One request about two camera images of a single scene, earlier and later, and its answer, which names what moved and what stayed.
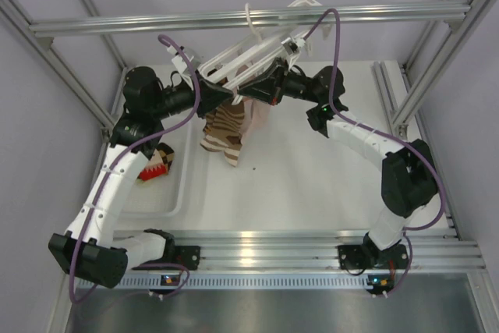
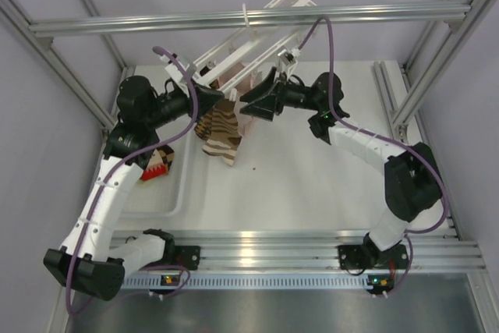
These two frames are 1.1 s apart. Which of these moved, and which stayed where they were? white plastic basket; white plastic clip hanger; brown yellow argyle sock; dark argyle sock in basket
Moved: brown yellow argyle sock; white plastic clip hanger
Stayed: white plastic basket; dark argyle sock in basket
